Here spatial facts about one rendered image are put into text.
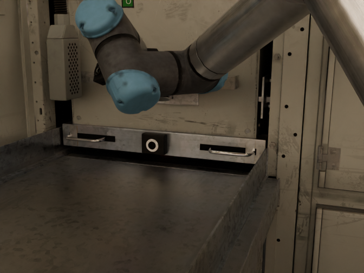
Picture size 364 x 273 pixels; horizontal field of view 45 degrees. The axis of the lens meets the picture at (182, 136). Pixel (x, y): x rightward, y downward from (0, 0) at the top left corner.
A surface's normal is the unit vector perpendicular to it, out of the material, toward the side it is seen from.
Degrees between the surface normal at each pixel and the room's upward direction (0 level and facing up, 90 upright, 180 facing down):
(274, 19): 134
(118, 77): 69
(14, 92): 90
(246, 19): 105
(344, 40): 100
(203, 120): 90
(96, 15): 60
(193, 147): 90
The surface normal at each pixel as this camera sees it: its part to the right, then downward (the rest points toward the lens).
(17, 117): 0.89, 0.11
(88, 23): -0.25, -0.32
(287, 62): -0.33, 0.22
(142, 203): 0.00, -0.97
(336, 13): -0.89, 0.18
